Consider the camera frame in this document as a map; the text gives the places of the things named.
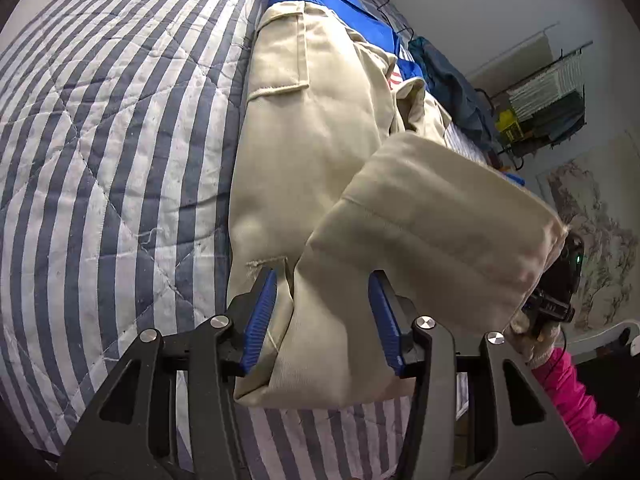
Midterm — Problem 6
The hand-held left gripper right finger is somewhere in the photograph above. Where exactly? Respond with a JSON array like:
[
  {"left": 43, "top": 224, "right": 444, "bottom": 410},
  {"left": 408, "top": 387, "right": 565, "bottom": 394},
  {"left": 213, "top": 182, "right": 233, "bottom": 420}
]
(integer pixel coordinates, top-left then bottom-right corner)
[{"left": 367, "top": 270, "right": 588, "bottom": 480}]

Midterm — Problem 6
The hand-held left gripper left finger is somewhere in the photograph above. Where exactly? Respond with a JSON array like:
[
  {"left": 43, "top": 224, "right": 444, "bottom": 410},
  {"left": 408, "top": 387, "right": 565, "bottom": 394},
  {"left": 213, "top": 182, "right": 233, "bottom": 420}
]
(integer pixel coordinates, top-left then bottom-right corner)
[{"left": 55, "top": 266, "right": 279, "bottom": 480}]

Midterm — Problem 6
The beige and blue jacket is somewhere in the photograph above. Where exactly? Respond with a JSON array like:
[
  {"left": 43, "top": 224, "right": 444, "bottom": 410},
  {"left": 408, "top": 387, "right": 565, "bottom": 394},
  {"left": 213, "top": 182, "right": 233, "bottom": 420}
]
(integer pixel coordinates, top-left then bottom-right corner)
[{"left": 227, "top": 0, "right": 571, "bottom": 408}]

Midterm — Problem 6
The person's right forearm pink sleeve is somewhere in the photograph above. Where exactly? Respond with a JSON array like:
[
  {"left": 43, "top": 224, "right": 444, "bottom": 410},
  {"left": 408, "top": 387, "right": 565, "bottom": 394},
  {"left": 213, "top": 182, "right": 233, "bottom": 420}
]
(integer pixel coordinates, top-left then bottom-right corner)
[{"left": 530, "top": 347, "right": 621, "bottom": 463}]

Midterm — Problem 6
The person's right hand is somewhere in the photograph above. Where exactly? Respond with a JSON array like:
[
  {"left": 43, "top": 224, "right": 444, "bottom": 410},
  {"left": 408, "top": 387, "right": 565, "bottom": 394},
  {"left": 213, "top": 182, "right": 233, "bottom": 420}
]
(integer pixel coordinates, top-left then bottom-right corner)
[{"left": 505, "top": 309, "right": 565, "bottom": 370}]

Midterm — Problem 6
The white curved furniture piece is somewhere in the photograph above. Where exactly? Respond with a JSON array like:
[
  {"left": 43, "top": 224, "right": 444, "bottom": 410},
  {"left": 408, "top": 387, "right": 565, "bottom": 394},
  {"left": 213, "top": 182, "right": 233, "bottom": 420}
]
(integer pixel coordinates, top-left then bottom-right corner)
[{"left": 567, "top": 317, "right": 640, "bottom": 356}]

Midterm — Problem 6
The yellow box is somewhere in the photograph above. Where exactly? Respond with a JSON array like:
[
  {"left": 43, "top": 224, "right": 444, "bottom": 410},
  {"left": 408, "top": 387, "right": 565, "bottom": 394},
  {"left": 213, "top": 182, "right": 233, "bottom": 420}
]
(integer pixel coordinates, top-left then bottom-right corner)
[{"left": 495, "top": 109, "right": 523, "bottom": 143}]

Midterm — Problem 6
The dark blue clothing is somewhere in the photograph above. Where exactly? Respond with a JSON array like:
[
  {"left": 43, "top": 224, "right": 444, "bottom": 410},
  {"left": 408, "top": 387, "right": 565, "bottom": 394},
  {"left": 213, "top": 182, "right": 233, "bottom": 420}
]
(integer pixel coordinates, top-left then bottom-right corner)
[{"left": 407, "top": 35, "right": 501, "bottom": 153}]

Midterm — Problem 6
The blue white striped quilt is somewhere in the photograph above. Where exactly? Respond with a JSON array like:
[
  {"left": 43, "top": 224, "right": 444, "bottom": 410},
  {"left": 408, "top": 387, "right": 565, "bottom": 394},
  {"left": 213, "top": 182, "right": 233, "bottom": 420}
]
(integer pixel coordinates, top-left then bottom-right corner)
[{"left": 0, "top": 0, "right": 496, "bottom": 480}]

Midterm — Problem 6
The black wire rack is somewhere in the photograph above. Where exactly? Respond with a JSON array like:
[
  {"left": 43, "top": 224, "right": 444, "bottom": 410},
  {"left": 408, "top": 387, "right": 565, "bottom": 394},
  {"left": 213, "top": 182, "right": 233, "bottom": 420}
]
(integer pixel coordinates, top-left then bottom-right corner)
[{"left": 487, "top": 40, "right": 593, "bottom": 171}]

